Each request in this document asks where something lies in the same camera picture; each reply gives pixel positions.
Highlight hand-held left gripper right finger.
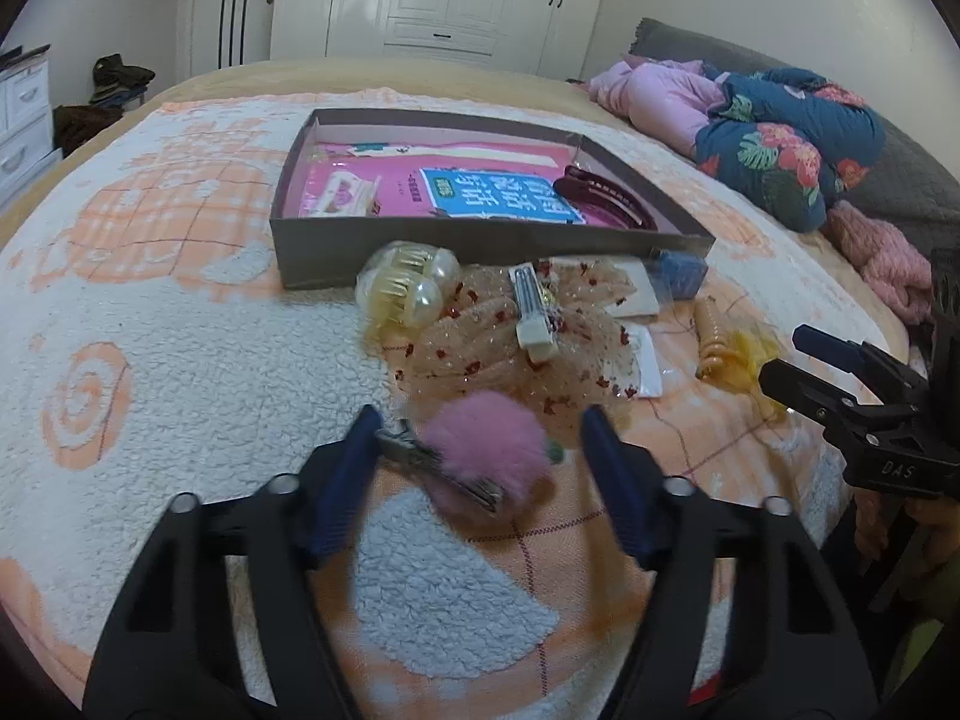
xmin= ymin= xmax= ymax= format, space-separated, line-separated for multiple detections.
xmin=581 ymin=403 xmax=878 ymax=720

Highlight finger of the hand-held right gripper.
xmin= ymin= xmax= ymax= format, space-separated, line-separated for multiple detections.
xmin=757 ymin=358 xmax=917 ymax=434
xmin=793 ymin=324 xmax=931 ymax=402

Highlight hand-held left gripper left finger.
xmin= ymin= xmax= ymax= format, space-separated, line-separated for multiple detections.
xmin=81 ymin=405 xmax=391 ymax=720

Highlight clear plastic packet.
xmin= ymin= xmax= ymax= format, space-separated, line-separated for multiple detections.
xmin=611 ymin=262 xmax=661 ymax=316
xmin=615 ymin=322 xmax=665 ymax=398

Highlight pink pompom hair clip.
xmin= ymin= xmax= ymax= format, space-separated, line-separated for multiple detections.
xmin=375 ymin=391 xmax=571 ymax=517

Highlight pearl hair claw clip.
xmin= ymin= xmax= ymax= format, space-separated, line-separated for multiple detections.
xmin=355 ymin=240 xmax=461 ymax=331

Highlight shallow grey cardboard box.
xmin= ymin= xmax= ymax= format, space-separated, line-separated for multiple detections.
xmin=270 ymin=109 xmax=717 ymax=291

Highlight yellow hair accessory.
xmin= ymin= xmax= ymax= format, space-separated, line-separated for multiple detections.
xmin=720 ymin=330 xmax=788 ymax=421

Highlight pink knit cloth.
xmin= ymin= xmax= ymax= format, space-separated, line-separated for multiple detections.
xmin=825 ymin=201 xmax=935 ymax=323

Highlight white rectangular hair clip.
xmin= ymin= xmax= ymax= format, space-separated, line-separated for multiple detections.
xmin=508 ymin=265 xmax=557 ymax=361

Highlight grey headboard cushion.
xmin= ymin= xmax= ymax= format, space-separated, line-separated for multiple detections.
xmin=628 ymin=17 xmax=960 ymax=241

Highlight white and orange printed blanket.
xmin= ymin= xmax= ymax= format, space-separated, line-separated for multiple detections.
xmin=0 ymin=86 xmax=901 ymax=720

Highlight blue floral quilt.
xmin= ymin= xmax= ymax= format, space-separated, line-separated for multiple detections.
xmin=694 ymin=67 xmax=886 ymax=233

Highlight dark red hair clip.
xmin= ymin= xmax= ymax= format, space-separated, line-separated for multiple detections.
xmin=553 ymin=163 xmax=661 ymax=233

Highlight pink printed book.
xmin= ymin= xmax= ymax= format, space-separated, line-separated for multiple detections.
xmin=300 ymin=139 xmax=590 ymax=226

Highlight pink jacket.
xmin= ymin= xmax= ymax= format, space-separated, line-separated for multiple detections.
xmin=587 ymin=56 xmax=725 ymax=158

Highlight tan bedspread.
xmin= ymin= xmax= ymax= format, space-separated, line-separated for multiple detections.
xmin=142 ymin=56 xmax=960 ymax=361

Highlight dark brown bag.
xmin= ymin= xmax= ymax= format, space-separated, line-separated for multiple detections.
xmin=54 ymin=103 xmax=125 ymax=155

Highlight dark folded clothes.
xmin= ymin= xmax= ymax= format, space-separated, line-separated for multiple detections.
xmin=90 ymin=54 xmax=156 ymax=102

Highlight white door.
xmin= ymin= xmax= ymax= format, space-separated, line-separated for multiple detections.
xmin=180 ymin=0 xmax=282 ymax=83

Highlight white wardrobe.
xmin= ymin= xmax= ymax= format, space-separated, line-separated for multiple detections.
xmin=270 ymin=0 xmax=616 ymax=80

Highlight white drawer cabinet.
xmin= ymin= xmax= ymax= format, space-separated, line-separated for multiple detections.
xmin=0 ymin=45 xmax=61 ymax=203

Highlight orange spiral hair tie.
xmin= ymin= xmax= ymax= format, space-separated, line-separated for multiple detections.
xmin=694 ymin=298 xmax=732 ymax=383

